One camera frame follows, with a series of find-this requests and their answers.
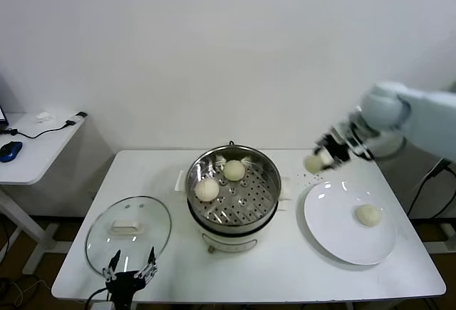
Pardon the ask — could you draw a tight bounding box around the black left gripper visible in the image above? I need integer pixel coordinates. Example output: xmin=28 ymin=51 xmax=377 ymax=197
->
xmin=102 ymin=246 xmax=158 ymax=310

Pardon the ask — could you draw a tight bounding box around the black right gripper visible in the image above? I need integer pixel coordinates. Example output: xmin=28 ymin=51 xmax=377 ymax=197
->
xmin=313 ymin=124 xmax=353 ymax=172

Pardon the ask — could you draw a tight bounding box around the white steamed baozi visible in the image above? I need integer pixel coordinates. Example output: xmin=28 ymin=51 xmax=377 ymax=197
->
xmin=353 ymin=203 xmax=382 ymax=227
xmin=195 ymin=179 xmax=220 ymax=203
xmin=304 ymin=153 xmax=325 ymax=175
xmin=223 ymin=159 xmax=246 ymax=182

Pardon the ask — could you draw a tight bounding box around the glass lid with cream handle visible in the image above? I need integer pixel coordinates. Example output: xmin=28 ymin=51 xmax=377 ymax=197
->
xmin=84 ymin=195 xmax=172 ymax=278

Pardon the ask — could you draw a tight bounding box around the perforated steel steamer basket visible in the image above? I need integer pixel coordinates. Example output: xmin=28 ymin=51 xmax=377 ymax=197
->
xmin=185 ymin=148 xmax=281 ymax=235

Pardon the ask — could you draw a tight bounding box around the white round plate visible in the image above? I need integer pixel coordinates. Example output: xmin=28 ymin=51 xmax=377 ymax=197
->
xmin=303 ymin=180 xmax=397 ymax=266

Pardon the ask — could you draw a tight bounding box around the cream electric cooking pot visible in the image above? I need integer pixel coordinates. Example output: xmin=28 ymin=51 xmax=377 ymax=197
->
xmin=174 ymin=170 xmax=294 ymax=255

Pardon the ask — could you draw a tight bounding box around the white side table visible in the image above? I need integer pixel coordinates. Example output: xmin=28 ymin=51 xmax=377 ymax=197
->
xmin=0 ymin=112 xmax=90 ymax=276

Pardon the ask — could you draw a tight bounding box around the white stand base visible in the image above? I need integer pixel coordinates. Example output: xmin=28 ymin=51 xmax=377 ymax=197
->
xmin=438 ymin=222 xmax=456 ymax=254

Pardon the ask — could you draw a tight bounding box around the blue computer mouse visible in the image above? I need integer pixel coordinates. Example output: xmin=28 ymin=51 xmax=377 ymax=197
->
xmin=0 ymin=141 xmax=24 ymax=163

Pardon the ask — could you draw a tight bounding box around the black laptop screen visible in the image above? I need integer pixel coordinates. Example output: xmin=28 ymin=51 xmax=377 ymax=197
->
xmin=0 ymin=104 xmax=11 ymax=133

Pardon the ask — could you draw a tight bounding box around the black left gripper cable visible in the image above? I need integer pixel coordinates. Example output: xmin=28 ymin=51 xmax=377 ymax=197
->
xmin=85 ymin=287 xmax=110 ymax=310

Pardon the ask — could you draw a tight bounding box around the white floor cable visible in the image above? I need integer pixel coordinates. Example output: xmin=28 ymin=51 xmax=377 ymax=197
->
xmin=13 ymin=277 xmax=54 ymax=306

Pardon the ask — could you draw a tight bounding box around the black hanging power cable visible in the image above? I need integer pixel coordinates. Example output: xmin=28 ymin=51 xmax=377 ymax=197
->
xmin=407 ymin=156 xmax=456 ymax=218

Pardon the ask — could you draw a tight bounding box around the black cable with adapter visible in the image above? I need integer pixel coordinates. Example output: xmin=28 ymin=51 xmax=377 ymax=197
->
xmin=0 ymin=111 xmax=89 ymax=140

